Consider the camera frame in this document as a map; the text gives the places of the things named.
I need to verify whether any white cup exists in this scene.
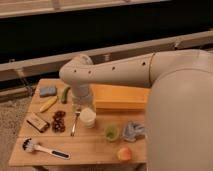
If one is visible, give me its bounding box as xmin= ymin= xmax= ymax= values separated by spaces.
xmin=80 ymin=108 xmax=96 ymax=128

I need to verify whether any blue grey cloth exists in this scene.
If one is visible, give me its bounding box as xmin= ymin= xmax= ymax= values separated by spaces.
xmin=122 ymin=122 xmax=145 ymax=142

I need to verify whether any red yellow apple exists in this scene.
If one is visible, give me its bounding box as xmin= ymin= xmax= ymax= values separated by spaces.
xmin=117 ymin=147 xmax=132 ymax=162

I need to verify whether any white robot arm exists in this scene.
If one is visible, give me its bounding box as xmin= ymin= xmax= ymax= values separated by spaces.
xmin=59 ymin=49 xmax=213 ymax=171

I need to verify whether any orange plastic bin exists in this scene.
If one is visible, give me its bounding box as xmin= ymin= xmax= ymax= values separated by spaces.
xmin=91 ymin=84 xmax=149 ymax=110

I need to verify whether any white dish brush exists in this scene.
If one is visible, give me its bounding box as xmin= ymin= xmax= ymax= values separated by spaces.
xmin=22 ymin=138 xmax=70 ymax=160

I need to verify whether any metal spoon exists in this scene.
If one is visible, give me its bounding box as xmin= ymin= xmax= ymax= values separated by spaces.
xmin=70 ymin=110 xmax=81 ymax=136

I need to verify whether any dark grape bunch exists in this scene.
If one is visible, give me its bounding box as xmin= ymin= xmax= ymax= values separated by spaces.
xmin=52 ymin=111 xmax=65 ymax=133

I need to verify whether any green small cup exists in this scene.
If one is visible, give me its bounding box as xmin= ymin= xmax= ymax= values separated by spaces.
xmin=104 ymin=125 xmax=119 ymax=142

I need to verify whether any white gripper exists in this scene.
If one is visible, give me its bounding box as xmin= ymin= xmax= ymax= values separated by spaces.
xmin=71 ymin=84 xmax=95 ymax=110

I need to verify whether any blue sponge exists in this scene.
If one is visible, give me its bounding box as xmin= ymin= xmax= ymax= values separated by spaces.
xmin=39 ymin=86 xmax=57 ymax=97

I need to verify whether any green cucumber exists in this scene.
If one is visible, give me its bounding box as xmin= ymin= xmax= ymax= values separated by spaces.
xmin=61 ymin=86 xmax=70 ymax=104

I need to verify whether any brown chocolate bar box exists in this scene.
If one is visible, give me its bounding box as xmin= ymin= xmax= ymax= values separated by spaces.
xmin=26 ymin=113 xmax=50 ymax=133

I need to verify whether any yellow banana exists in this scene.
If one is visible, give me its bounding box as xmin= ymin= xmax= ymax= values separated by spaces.
xmin=39 ymin=96 xmax=58 ymax=113

